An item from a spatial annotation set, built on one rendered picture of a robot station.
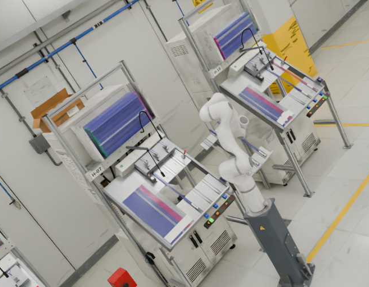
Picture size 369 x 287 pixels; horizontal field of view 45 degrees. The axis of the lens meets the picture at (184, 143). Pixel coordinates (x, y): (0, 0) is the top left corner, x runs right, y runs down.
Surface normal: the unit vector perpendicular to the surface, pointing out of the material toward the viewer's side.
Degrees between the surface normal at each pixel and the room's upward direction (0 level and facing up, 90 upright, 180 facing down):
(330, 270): 0
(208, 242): 90
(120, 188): 42
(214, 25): 90
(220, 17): 90
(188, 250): 90
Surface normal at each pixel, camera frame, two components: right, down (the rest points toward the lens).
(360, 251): -0.47, -0.80
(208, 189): 0.05, -0.57
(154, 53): 0.59, 0.03
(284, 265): -0.46, 0.59
